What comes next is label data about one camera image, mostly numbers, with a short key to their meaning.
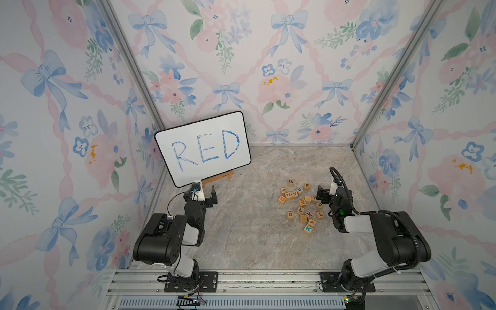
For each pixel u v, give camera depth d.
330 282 0.74
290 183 1.00
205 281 0.74
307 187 1.00
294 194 0.95
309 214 0.90
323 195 0.86
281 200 0.95
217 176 1.00
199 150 0.92
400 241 0.46
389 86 0.91
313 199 0.94
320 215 0.89
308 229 0.85
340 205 0.73
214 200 0.84
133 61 0.82
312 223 0.87
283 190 0.97
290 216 0.89
